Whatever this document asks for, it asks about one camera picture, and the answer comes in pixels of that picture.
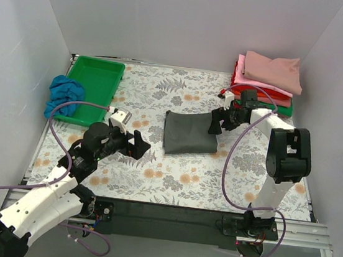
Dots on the dusty pink folded shirt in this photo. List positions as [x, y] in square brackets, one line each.
[280, 72]

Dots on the light pink folded shirt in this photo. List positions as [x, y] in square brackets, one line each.
[238, 78]

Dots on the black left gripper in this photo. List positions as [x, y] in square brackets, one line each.
[130, 146]

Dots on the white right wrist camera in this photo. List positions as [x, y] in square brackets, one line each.
[228, 98]

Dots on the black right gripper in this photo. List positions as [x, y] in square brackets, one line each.
[223, 118]

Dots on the dark grey t shirt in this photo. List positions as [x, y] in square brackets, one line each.
[188, 134]

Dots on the green folded shirt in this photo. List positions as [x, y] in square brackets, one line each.
[281, 110]

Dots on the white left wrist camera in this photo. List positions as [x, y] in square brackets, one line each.
[119, 118]

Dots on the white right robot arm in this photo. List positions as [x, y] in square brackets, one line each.
[288, 161]

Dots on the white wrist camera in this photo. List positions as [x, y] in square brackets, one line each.
[228, 98]
[119, 118]

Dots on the floral table mat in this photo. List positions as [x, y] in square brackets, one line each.
[235, 173]

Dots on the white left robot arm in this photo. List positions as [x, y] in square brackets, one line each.
[62, 194]

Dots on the aluminium frame rail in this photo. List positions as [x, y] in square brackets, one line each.
[292, 233]

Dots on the green plastic tray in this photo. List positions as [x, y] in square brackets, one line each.
[100, 79]

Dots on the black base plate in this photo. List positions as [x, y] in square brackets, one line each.
[167, 222]

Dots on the crumpled blue t shirt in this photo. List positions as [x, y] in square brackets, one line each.
[62, 90]

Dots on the orange folded shirt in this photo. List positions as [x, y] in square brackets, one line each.
[281, 98]

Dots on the salmon folded shirt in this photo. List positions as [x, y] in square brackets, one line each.
[278, 102]

